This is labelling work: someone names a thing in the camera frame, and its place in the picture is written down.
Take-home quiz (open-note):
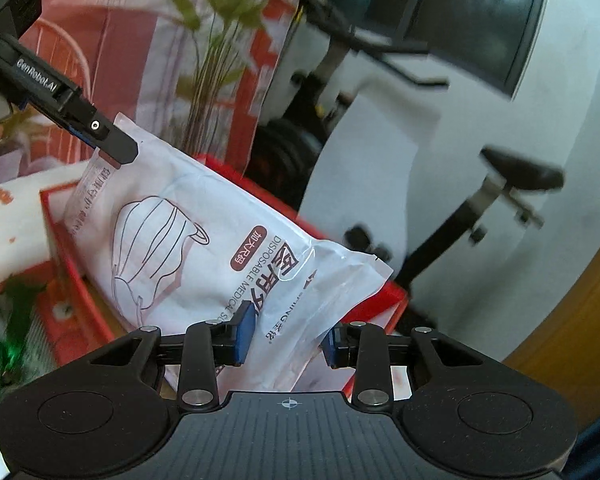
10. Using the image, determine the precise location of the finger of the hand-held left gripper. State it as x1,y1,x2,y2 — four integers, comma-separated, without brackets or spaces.
55,92,140,165

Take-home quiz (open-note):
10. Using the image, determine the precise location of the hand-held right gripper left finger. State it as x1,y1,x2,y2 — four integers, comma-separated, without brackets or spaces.
87,304,258,413

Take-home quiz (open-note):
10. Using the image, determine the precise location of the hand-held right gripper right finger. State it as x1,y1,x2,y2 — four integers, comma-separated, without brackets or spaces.
321,320,501,408

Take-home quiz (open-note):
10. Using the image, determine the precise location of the white face mask packet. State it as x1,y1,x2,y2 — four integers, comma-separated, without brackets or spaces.
62,112,395,393

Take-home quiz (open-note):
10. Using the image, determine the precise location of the red cardboard box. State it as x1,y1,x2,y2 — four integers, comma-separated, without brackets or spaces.
39,154,411,401

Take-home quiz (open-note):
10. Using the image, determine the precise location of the pink printed curtain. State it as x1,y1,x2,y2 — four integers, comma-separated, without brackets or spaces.
0,0,321,193

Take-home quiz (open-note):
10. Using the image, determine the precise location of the tall green bamboo plant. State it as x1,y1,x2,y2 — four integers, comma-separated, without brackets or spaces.
157,0,287,157

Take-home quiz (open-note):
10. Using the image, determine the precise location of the white paper sheet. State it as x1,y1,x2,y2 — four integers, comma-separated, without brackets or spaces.
299,94,442,253

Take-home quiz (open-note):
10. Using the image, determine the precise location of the black exercise bike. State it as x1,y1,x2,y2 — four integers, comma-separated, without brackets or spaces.
245,0,566,311

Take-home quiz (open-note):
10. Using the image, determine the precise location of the black television screen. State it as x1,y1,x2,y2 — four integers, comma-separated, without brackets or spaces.
365,0,554,99

